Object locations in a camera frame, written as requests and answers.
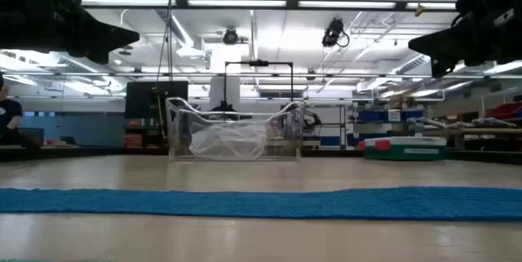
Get blue shelf bins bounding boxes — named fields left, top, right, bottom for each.
left=357, top=109, right=425, bottom=123

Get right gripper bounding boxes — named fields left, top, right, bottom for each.
left=408, top=0, right=522, bottom=78

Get clear zipper plastic bag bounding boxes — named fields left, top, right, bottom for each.
left=188, top=122, right=268, bottom=161

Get red shelf bin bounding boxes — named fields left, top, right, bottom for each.
left=484, top=101, right=522, bottom=120

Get blue elastic bandage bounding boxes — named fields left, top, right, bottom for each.
left=0, top=185, right=522, bottom=223

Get black overhead camera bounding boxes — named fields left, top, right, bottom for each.
left=321, top=16, right=351, bottom=49

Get clear plastic bin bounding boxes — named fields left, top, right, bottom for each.
left=165, top=95, right=307, bottom=162

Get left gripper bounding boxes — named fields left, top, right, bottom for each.
left=0, top=0, right=140, bottom=65

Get orange boxes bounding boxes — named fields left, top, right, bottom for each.
left=123, top=119, right=144, bottom=149

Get black background stand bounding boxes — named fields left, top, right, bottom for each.
left=223, top=60, right=295, bottom=112

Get person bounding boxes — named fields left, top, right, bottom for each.
left=0, top=73, right=42, bottom=153

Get black hanging cable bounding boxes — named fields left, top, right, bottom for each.
left=154, top=0, right=177, bottom=91

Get first aid kit box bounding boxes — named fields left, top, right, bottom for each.
left=357, top=135, right=449, bottom=162

